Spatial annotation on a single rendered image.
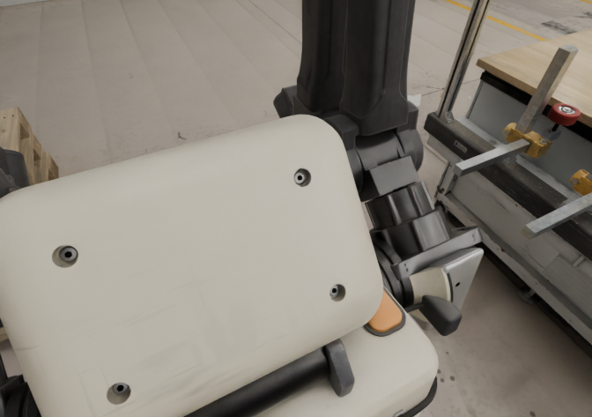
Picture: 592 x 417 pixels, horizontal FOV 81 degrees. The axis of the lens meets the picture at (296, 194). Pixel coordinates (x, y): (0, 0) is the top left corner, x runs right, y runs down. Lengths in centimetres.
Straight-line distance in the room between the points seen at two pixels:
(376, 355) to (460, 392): 140
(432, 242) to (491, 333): 147
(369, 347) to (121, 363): 17
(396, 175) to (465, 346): 142
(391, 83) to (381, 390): 27
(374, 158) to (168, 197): 26
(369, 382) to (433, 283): 13
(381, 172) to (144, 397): 29
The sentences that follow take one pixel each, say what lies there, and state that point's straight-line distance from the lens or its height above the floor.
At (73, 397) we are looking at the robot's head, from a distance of 22.
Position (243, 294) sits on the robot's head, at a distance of 20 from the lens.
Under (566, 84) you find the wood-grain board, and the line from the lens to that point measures 159.
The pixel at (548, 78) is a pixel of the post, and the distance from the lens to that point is 129.
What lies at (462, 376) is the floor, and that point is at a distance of 171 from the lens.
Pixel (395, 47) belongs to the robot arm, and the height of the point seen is 137.
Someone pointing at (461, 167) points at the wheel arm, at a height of 83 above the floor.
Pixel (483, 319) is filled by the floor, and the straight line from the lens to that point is 186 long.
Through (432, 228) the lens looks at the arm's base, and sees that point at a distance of 39.
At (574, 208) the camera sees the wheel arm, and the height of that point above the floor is 82.
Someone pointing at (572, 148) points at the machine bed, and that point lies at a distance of 156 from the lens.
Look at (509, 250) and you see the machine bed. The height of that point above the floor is 17.
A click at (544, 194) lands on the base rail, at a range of 138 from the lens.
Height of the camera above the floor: 151
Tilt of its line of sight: 46 degrees down
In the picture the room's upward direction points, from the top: straight up
